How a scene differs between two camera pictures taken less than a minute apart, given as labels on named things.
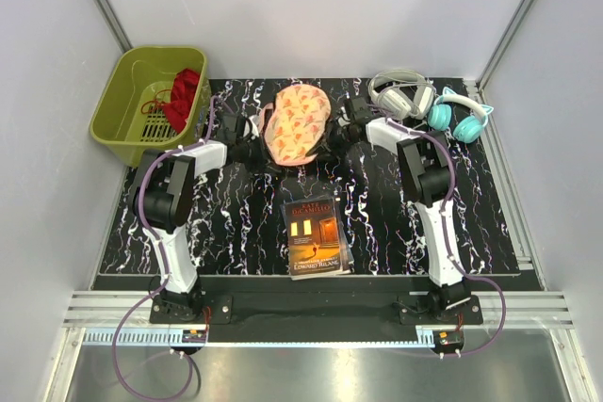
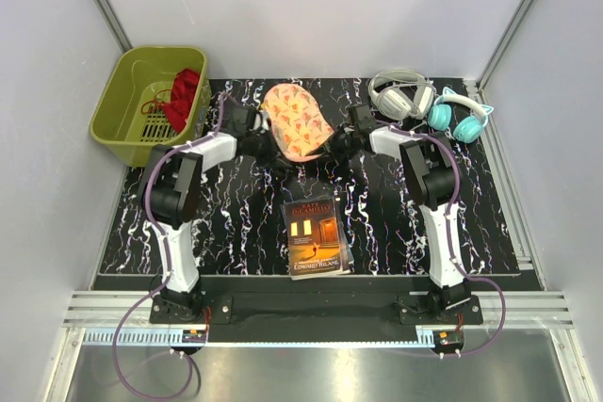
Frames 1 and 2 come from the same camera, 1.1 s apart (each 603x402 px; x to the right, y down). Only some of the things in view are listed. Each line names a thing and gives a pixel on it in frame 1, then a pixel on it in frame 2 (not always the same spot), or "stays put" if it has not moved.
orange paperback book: [318, 243] stays put
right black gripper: [329, 148] -> [332, 147]
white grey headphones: [401, 92] stays put
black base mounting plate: [269, 316] stays put
